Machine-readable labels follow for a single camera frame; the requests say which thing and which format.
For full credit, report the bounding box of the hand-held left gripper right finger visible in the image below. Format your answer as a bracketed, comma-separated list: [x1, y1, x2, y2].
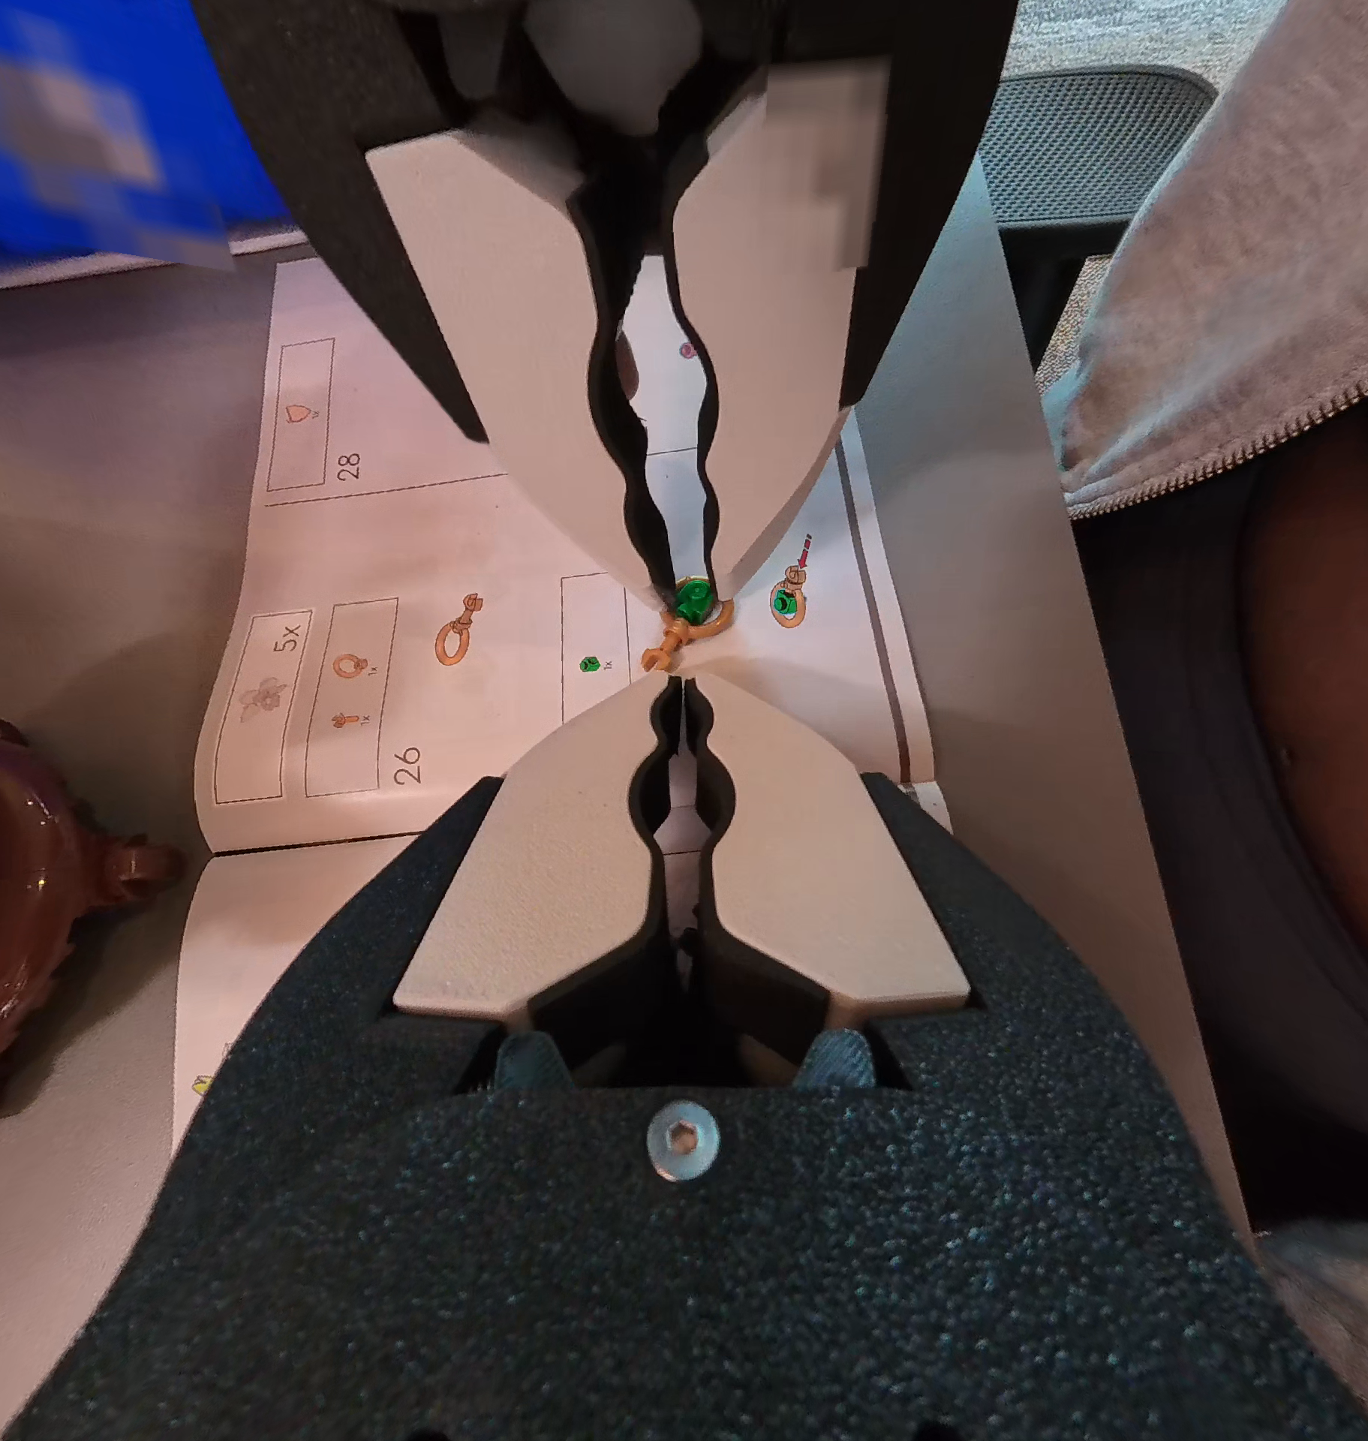
[685, 676, 973, 1032]

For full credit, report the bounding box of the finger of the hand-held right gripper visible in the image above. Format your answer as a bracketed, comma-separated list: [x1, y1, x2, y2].
[668, 57, 898, 595]
[366, 118, 686, 604]

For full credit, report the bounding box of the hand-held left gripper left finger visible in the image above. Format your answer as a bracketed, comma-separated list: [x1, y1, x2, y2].
[395, 674, 686, 1032]

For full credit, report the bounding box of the gold ring toy piece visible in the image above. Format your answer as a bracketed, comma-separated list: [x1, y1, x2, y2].
[644, 595, 736, 677]

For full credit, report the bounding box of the grey desk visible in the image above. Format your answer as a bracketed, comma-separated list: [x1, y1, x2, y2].
[0, 157, 1258, 1441]

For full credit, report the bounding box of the white instruction booklet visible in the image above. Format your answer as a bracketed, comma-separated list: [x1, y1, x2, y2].
[171, 253, 956, 1172]

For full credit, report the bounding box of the blue box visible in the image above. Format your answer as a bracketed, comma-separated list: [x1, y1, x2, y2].
[0, 0, 292, 297]

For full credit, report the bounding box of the dark garment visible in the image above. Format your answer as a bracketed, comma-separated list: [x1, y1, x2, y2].
[1072, 389, 1368, 1235]

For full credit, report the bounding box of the black mesh office chair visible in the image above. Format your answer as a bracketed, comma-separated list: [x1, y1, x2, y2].
[982, 65, 1220, 340]

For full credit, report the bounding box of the person in grey hoodie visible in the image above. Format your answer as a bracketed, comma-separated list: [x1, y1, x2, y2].
[1033, 45, 1368, 1441]

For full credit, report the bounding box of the brown glazed teapot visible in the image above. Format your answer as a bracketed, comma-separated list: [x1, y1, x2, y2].
[0, 715, 185, 1139]

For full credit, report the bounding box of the person's leg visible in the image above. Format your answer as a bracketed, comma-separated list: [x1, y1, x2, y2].
[1248, 439, 1368, 1015]

